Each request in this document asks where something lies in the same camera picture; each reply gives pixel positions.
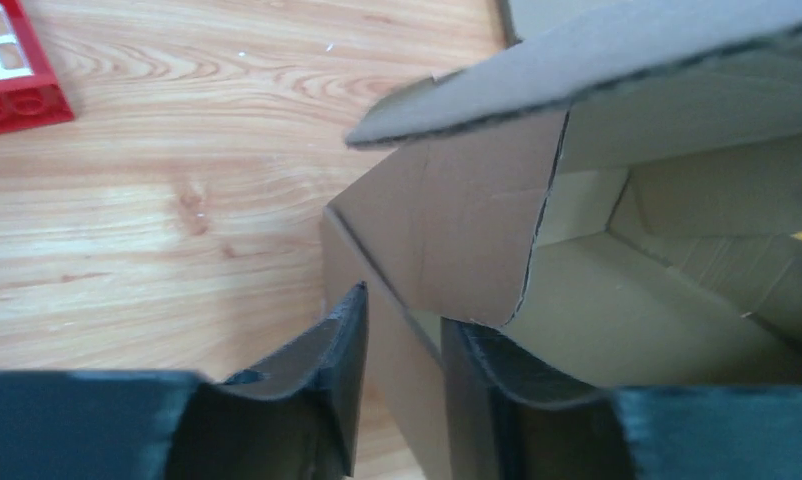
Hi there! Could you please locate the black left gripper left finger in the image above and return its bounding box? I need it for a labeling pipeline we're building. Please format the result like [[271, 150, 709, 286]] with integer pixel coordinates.
[[0, 283, 368, 479]]

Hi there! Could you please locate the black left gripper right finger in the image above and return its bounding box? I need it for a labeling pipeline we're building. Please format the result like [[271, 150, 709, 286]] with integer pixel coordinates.
[[441, 319, 802, 479]]

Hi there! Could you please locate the brown cardboard box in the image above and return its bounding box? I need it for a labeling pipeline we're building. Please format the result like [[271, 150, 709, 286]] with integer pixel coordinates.
[[321, 1, 802, 479]]

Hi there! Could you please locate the red small box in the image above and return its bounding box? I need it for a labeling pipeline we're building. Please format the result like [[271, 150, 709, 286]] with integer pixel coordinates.
[[0, 1, 75, 134]]

